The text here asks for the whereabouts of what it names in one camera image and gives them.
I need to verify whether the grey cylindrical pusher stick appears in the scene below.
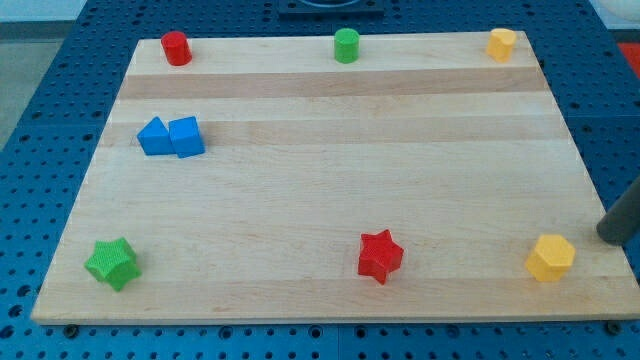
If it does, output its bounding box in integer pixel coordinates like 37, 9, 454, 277
596, 178, 639, 246

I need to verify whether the yellow hexagon block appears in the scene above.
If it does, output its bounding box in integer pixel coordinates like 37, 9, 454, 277
524, 234, 576, 282

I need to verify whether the red star block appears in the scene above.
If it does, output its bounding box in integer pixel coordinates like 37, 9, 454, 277
357, 229, 404, 285

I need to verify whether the green star block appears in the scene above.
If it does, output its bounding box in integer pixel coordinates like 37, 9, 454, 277
84, 237, 142, 292

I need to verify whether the green cylinder block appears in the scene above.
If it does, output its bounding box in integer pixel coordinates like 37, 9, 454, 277
334, 28, 360, 64

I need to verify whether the wooden board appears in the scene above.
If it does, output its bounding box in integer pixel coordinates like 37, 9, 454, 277
31, 32, 639, 325

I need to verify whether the blue cube block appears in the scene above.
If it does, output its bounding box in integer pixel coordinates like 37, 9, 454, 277
168, 116, 205, 158

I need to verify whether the blue triangle block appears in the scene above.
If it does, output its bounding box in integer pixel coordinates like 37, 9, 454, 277
136, 117, 175, 156

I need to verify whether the red cylinder block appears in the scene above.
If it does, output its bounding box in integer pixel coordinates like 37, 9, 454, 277
161, 31, 192, 66

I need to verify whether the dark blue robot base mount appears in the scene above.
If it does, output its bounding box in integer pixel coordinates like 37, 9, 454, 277
276, 0, 385, 17

